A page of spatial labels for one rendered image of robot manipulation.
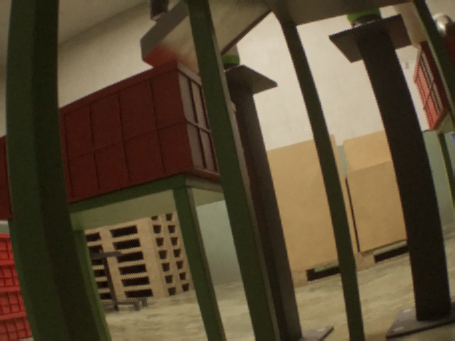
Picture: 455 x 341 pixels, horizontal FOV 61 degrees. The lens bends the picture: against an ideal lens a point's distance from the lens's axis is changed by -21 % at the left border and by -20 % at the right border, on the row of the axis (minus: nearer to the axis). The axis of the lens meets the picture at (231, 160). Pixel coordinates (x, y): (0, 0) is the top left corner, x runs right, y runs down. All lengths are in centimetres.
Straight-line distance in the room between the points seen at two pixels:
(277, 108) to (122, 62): 242
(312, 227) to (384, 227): 56
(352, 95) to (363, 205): 247
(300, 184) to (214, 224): 252
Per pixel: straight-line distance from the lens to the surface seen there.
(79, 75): 722
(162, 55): 107
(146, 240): 489
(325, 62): 574
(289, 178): 340
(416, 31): 177
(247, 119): 150
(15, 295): 270
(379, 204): 335
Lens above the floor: 38
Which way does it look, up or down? 11 degrees up
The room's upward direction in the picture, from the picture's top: 12 degrees counter-clockwise
